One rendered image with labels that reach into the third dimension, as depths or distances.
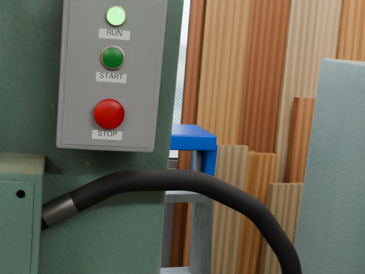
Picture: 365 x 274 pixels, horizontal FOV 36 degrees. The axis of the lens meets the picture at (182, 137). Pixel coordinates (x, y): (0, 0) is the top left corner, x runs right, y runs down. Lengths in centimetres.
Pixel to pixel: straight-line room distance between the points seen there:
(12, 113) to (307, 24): 177
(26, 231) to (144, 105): 17
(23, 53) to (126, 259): 26
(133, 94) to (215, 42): 154
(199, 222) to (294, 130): 72
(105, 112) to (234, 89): 160
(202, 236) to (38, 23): 114
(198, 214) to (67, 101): 112
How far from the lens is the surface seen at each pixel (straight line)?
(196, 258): 167
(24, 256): 59
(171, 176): 61
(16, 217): 57
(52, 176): 64
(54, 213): 60
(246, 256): 221
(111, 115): 56
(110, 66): 56
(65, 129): 57
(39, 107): 63
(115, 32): 56
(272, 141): 228
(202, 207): 164
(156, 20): 56
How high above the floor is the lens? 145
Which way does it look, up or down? 11 degrees down
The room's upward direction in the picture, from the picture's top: 6 degrees clockwise
